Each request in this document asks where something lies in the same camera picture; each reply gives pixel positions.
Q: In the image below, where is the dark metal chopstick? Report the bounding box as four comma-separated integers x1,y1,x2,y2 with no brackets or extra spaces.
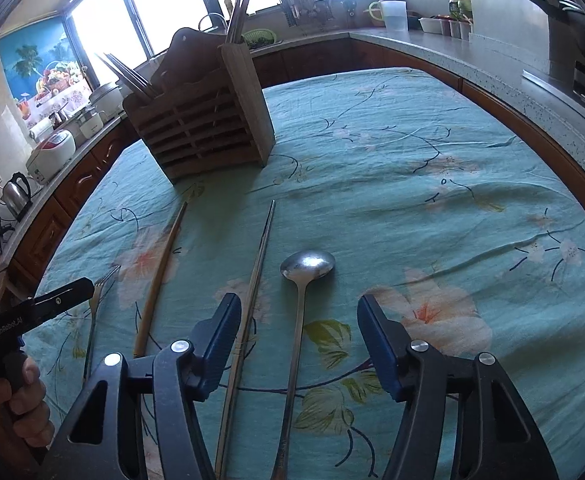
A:
214,200,276,479

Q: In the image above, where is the person's left hand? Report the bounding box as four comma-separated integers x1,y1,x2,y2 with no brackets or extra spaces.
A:
0,356,55,472

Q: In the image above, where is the wooden chopstick on table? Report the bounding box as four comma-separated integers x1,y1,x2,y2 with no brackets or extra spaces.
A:
133,202,187,358

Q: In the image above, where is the steel soup ladle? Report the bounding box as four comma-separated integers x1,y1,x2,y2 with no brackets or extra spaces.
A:
271,249,335,480

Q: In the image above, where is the steel fork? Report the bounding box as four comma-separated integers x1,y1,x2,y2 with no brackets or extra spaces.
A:
82,266,120,384

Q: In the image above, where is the steel electric kettle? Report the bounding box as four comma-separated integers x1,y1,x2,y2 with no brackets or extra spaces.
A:
2,172,32,222

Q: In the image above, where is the floral teal tablecloth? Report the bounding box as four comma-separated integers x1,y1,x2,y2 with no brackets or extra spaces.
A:
26,68,585,479

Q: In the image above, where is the white pink rice cooker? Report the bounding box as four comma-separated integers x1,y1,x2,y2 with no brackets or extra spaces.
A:
26,129,76,184

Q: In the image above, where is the brown wooden utensil holder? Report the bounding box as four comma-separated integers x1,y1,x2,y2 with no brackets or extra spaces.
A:
123,28,276,183

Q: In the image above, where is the green colander with vegetables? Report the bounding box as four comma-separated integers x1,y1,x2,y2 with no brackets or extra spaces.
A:
242,28,277,50

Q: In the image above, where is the clear plastic measuring jug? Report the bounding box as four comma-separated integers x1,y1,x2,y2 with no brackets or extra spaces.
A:
368,0,408,32

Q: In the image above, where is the knife rack on counter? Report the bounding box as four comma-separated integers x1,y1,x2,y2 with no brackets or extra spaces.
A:
280,0,333,27

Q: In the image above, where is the cooking oil bottle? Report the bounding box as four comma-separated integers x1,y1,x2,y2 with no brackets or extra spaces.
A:
449,0,463,21

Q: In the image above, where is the tropical fruit wall poster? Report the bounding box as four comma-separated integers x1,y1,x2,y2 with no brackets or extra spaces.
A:
0,18,92,127

